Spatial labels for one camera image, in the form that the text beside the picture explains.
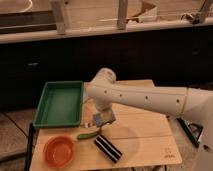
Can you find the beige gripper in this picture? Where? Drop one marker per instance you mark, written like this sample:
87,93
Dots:
108,117

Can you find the blue sponge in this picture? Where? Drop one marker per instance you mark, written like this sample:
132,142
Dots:
98,120

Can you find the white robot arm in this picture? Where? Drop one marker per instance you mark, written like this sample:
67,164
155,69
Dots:
194,105

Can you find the green plastic tray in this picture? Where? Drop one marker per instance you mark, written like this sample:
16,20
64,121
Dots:
60,105

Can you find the metal fork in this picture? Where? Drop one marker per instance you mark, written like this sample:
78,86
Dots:
88,124

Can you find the black striped brush block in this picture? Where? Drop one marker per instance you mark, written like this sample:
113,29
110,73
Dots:
108,148

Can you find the green chili pepper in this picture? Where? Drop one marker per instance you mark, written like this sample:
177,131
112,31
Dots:
84,136

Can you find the grey cloth piece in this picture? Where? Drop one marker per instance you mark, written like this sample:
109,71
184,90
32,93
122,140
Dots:
85,99

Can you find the wooden folding table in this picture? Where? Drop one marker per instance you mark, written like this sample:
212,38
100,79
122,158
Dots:
143,137

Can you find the orange plastic bowl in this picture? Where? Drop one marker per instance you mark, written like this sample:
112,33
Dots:
58,152

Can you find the green bin with items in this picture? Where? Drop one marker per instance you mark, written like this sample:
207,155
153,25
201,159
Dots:
193,131

